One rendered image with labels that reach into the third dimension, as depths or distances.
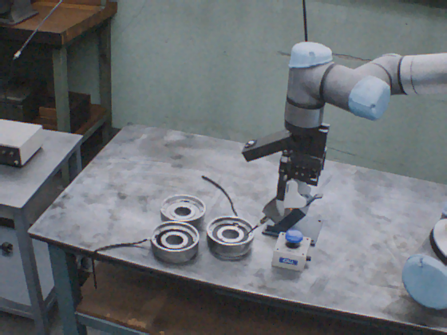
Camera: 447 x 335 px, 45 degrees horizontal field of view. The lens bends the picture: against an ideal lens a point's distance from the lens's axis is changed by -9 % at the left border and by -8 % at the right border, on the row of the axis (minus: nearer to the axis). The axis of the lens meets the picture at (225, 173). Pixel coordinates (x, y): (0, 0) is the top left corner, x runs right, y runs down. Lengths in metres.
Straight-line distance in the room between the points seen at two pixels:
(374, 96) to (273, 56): 1.85
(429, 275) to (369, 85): 0.35
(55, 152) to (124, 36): 1.25
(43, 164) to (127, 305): 0.58
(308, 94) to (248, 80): 1.84
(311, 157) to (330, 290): 0.29
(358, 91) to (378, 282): 0.47
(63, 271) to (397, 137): 1.93
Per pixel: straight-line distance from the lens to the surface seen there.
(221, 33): 2.82
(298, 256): 1.22
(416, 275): 1.03
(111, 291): 1.54
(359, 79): 0.99
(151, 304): 1.50
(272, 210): 1.20
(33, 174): 1.80
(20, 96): 3.02
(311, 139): 1.10
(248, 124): 2.97
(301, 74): 1.03
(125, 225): 1.35
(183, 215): 1.37
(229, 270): 1.23
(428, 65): 1.05
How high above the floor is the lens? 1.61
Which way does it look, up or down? 32 degrees down
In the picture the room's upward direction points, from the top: 4 degrees clockwise
